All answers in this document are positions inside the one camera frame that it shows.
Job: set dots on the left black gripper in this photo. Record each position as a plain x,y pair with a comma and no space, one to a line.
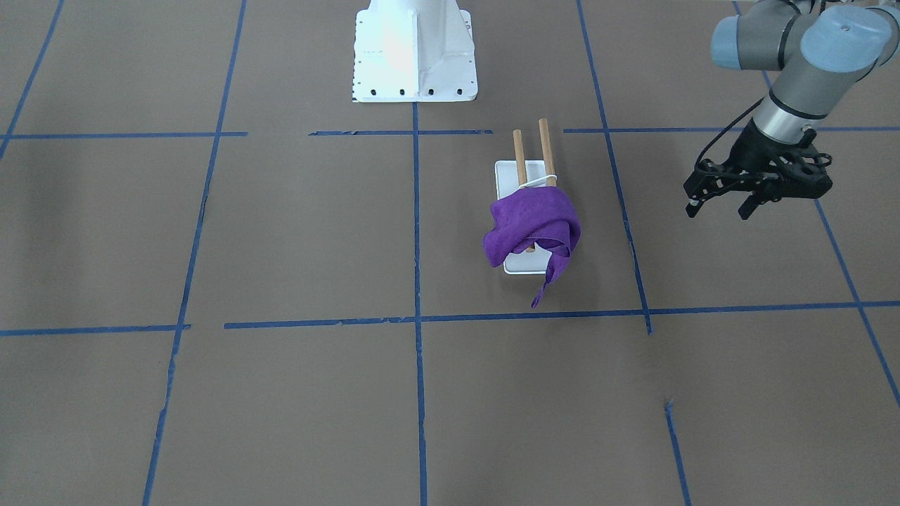
748,153

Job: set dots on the purple microfiber towel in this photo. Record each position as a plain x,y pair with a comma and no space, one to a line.
557,230

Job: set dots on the tall wooden rack bar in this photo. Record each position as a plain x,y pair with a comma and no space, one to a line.
545,151

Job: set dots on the short wooden rack bar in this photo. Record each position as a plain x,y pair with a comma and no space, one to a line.
520,158

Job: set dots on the white rack base tray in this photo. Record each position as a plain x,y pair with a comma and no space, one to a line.
514,196

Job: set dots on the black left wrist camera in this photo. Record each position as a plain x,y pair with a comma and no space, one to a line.
802,173

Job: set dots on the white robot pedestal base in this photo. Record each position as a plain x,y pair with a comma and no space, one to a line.
414,52

